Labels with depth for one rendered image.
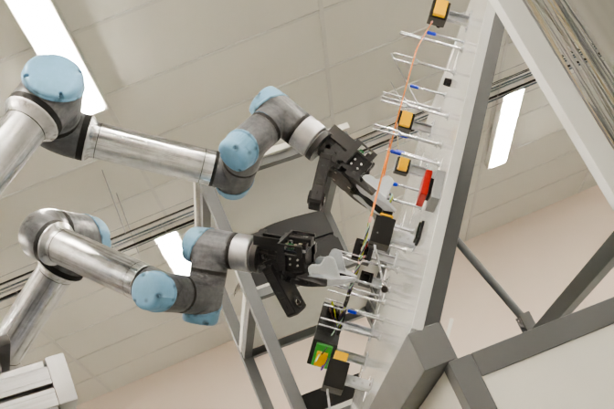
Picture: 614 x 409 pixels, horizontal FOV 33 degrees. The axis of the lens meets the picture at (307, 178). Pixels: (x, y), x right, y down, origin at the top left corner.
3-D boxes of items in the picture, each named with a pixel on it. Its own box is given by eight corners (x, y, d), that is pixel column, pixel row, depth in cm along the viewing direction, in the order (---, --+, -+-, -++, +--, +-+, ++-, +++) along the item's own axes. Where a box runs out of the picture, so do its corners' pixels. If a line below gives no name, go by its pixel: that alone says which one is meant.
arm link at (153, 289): (2, 195, 219) (168, 267, 192) (41, 203, 228) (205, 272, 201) (-14, 247, 219) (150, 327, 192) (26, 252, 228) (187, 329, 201)
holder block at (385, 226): (386, 252, 204) (366, 246, 205) (393, 226, 206) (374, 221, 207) (389, 246, 200) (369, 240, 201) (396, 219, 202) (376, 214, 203)
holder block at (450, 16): (466, 23, 239) (428, 13, 239) (473, 7, 228) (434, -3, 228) (460, 42, 238) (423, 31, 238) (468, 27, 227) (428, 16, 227)
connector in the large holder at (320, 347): (333, 346, 260) (317, 341, 260) (332, 349, 257) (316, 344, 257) (327, 367, 260) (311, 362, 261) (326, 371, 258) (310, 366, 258)
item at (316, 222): (254, 291, 301) (230, 234, 308) (249, 319, 321) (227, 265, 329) (349, 258, 309) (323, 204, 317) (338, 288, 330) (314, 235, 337)
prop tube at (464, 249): (525, 326, 272) (450, 238, 281) (523, 330, 274) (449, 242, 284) (534, 319, 273) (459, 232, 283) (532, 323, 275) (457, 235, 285)
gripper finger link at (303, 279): (323, 282, 197) (281, 275, 200) (323, 289, 198) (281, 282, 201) (333, 272, 201) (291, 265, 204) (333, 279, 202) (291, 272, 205)
